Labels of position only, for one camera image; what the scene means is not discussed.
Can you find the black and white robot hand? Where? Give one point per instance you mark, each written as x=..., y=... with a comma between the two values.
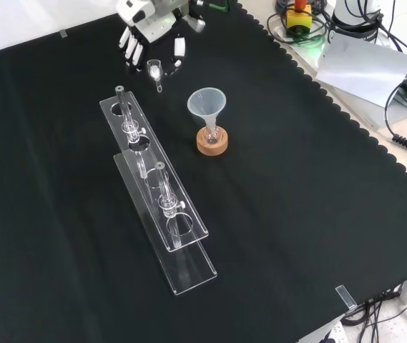
x=155, y=26

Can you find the clear plastic funnel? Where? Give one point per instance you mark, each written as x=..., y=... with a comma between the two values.
x=206, y=103

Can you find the small round-bottom glass flask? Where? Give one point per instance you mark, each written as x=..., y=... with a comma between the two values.
x=211, y=137

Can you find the clear acrylic funnel stand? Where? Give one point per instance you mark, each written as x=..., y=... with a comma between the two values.
x=174, y=214

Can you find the grey tape piece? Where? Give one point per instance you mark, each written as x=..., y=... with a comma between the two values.
x=63, y=34

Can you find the yellow stop button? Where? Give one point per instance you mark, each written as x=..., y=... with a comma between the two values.
x=299, y=18

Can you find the pale board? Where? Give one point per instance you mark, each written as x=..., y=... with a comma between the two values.
x=364, y=68

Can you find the black cloth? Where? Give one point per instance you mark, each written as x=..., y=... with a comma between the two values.
x=278, y=214

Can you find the clear tape strip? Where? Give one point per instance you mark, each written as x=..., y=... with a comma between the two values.
x=346, y=297

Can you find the white power strip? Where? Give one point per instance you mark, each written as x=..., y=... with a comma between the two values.
x=333, y=332

